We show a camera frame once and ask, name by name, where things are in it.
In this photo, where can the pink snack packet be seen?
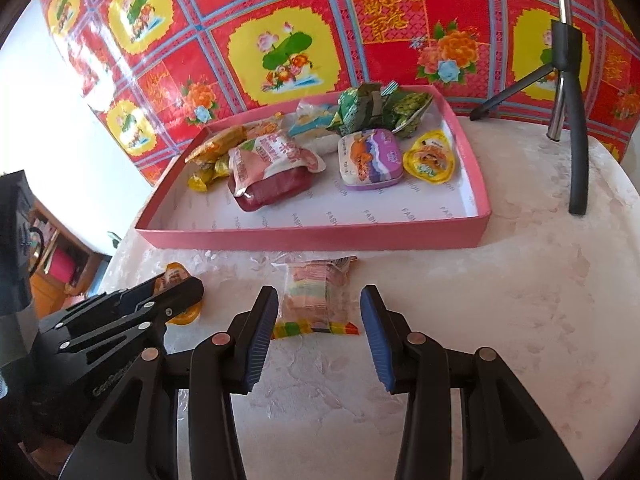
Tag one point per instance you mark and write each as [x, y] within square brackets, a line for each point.
[270, 180]

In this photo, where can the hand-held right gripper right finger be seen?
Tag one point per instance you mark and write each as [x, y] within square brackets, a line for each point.
[375, 342]

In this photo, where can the pink cardboard box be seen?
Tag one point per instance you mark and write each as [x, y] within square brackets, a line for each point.
[350, 237]

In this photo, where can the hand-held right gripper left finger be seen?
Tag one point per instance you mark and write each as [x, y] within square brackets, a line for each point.
[262, 342]

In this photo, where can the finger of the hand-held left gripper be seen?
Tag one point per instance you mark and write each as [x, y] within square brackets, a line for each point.
[170, 296]
[125, 336]

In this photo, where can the yellow snack packet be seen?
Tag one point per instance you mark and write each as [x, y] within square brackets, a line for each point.
[197, 178]
[225, 164]

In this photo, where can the white floral tablecloth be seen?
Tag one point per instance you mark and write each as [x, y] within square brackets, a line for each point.
[525, 285]

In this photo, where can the large rice cracker packet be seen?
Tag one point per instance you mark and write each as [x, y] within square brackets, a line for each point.
[220, 145]

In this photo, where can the wooden shelf cabinet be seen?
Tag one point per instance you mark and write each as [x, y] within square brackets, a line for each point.
[55, 255]

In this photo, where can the black tripod stand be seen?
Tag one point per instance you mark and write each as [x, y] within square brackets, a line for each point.
[570, 110]

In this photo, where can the rainbow striped snack packet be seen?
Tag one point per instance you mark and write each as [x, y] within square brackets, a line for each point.
[315, 300]

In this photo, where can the purple lidded pudding cup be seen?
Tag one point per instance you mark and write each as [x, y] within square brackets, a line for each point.
[370, 160]

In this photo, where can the yellow jelly cup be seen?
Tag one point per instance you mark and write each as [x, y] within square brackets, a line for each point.
[430, 160]

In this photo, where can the clear blue candy packet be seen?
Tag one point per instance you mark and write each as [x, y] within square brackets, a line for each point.
[312, 120]

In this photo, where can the dark green snack packet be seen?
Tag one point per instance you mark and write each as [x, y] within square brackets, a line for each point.
[360, 105]

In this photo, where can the red floral wall cloth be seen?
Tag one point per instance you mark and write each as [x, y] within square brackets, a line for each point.
[350, 35]

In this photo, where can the orange jelly cup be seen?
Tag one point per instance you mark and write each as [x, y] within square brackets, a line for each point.
[176, 274]

